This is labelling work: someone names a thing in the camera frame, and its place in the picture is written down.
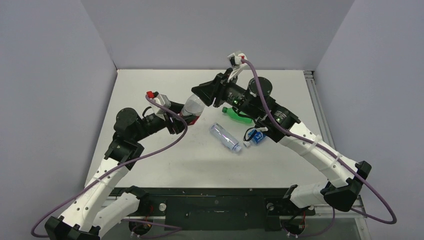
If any aluminium frame rail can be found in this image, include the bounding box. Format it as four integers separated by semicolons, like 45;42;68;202
303;70;372;240

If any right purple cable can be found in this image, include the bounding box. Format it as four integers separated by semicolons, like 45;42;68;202
241;58;398;225

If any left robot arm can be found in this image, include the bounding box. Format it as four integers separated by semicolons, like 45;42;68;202
44;102;204;240

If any clear bluish bottle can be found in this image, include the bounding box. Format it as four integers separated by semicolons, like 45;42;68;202
209;122;242;153

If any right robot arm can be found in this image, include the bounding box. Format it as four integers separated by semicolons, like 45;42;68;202
191;73;372;214

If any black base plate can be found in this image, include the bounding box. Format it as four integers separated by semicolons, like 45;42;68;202
109;186;315;232

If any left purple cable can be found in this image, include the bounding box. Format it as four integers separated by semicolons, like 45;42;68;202
31;94;189;239

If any blue label small bottle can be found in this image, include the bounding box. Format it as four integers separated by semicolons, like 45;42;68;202
242;127;266;148

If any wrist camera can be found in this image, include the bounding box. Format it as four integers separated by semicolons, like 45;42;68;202
227;51;248;82
146;91;171;121

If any green plastic bottle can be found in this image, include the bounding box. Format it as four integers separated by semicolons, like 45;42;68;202
221;107;253;125

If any red label clear bottle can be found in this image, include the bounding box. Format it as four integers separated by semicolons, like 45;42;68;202
179;94;206;117

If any purple cable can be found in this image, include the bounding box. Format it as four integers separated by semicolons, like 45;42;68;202
31;94;189;239
241;58;398;225

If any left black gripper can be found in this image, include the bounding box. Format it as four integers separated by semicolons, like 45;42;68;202
133;101;196;142

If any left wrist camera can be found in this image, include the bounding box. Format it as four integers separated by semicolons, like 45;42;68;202
146;91;171;121

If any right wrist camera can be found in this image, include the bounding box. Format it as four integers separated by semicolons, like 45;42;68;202
227;51;248;82

